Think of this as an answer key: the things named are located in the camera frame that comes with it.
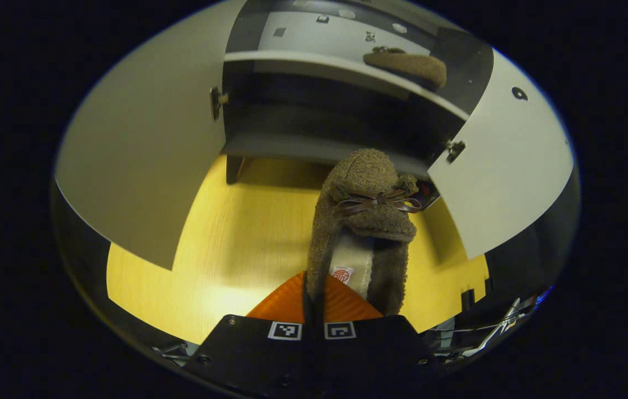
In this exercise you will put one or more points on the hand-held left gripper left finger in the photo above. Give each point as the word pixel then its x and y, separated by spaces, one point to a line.
pixel 253 354

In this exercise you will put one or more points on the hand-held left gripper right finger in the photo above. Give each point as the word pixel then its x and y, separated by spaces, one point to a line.
pixel 369 354

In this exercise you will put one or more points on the brown fuzzy shoe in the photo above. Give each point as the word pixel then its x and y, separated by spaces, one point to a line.
pixel 408 65
pixel 366 177

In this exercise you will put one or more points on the white shoe cabinet door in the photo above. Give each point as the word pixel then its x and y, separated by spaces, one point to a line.
pixel 508 160
pixel 148 144

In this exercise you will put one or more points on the metal door hinge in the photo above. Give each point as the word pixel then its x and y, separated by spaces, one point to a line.
pixel 455 151
pixel 216 102

